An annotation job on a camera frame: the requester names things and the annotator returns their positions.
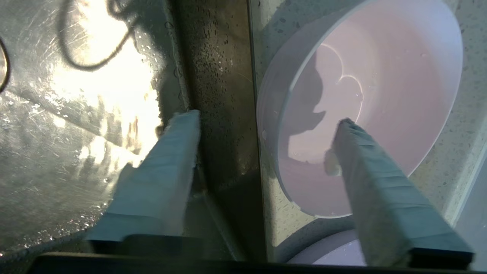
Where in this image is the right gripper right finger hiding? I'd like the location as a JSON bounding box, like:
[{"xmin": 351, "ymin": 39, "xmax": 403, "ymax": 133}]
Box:
[{"xmin": 323, "ymin": 118, "xmax": 474, "ymax": 269}]

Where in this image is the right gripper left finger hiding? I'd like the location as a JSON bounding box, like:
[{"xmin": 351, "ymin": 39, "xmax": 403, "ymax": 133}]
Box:
[{"xmin": 86, "ymin": 110, "xmax": 201, "ymax": 244}]

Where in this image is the lilac plate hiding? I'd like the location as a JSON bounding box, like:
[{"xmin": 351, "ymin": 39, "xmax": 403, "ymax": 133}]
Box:
[{"xmin": 287, "ymin": 228, "xmax": 368, "ymax": 267}]

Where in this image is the pink bowl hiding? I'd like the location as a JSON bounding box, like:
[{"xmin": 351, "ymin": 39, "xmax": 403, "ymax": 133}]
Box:
[{"xmin": 257, "ymin": 0, "xmax": 464, "ymax": 219}]

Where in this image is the stainless steel sink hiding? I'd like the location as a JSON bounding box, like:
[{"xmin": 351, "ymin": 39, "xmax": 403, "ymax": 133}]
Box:
[{"xmin": 0, "ymin": 0, "xmax": 267, "ymax": 263}]

